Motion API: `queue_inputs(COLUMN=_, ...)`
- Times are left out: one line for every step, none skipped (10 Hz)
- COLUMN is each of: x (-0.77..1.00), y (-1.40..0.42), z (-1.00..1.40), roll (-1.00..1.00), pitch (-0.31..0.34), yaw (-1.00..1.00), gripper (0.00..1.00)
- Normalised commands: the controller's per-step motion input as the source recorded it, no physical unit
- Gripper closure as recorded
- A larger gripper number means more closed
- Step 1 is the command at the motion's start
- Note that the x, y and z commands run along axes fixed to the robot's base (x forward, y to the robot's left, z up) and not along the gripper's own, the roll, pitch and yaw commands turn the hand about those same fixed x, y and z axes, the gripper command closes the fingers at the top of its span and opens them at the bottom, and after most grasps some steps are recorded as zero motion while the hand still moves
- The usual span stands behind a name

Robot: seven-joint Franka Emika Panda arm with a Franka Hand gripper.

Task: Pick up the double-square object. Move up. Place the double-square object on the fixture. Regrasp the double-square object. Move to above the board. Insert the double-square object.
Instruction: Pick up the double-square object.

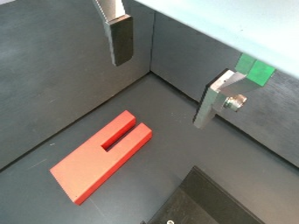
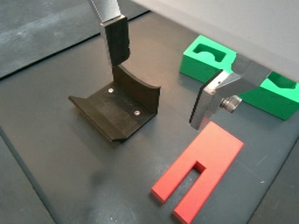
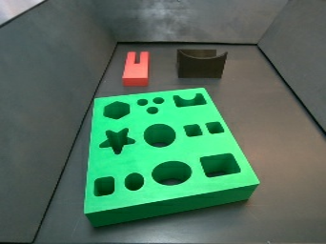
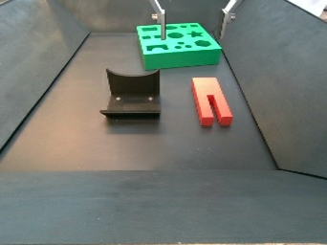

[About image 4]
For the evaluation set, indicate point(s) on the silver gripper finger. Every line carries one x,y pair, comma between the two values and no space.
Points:
227,15
159,16

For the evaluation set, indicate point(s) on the red double-square block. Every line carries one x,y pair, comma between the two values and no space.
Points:
209,102

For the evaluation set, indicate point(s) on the green shape-sorting board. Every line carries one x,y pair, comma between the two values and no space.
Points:
187,47

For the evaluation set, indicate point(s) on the black curved holder stand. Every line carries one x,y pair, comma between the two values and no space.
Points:
133,95

